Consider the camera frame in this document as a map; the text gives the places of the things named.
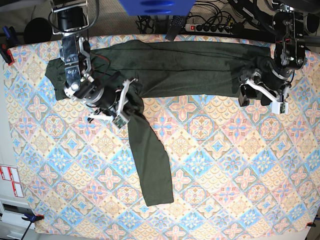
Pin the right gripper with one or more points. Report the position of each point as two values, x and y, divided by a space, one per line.
112 105

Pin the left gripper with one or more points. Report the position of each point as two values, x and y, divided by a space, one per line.
270 85

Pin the dark green long-sleeve shirt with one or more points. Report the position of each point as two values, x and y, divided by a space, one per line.
164 69

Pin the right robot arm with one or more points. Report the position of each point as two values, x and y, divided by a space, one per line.
70 19

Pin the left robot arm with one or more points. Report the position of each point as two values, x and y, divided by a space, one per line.
288 28

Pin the patterned tile tablecloth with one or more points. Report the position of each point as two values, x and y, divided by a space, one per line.
237 173

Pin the blue plastic box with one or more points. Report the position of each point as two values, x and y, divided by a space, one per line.
157 7

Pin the black remote control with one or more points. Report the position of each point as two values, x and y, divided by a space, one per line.
177 23

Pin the upper left blue clamp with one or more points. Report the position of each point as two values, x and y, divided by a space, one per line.
5 51

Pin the red white sticker sheet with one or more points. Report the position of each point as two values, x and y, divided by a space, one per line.
9 175

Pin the right orange black clamp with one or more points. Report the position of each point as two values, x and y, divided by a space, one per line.
311 224

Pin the orange black clamp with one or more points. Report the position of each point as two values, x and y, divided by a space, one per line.
311 224
32 218

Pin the left orange black clamp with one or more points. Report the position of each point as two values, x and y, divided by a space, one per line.
32 218

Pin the white power strip red switch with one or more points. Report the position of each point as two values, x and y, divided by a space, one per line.
207 28

